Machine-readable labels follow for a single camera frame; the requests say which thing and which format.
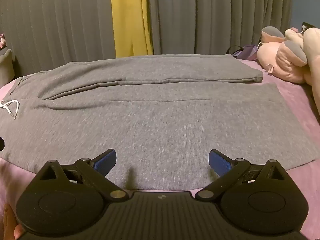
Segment grey curtain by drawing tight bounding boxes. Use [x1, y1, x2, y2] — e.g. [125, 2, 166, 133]
[146, 0, 293, 55]
[0, 0, 118, 85]

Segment grey cushion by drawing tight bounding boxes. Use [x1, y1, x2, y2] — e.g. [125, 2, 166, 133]
[0, 49, 16, 88]

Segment yellow curtain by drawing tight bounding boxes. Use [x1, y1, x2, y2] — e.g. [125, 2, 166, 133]
[110, 0, 153, 58]

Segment person's right hand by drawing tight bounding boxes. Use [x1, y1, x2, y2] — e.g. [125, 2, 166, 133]
[2, 203, 24, 239]

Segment pink plush toy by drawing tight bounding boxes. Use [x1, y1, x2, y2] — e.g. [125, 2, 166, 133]
[257, 26, 313, 83]

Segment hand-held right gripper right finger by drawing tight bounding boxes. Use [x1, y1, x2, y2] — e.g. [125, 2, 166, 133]
[195, 149, 285, 202]

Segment purple bag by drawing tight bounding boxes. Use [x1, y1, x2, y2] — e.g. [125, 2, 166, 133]
[226, 44, 260, 61]

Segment grey pants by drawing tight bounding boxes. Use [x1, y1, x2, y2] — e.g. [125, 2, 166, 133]
[0, 54, 317, 190]

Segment pink bed blanket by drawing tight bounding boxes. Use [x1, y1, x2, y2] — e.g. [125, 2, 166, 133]
[0, 55, 320, 240]

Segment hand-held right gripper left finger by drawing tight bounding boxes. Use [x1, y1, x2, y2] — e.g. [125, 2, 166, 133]
[37, 149, 127, 202]

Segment beige plush toy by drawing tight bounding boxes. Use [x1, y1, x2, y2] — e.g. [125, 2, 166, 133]
[285, 27, 320, 120]

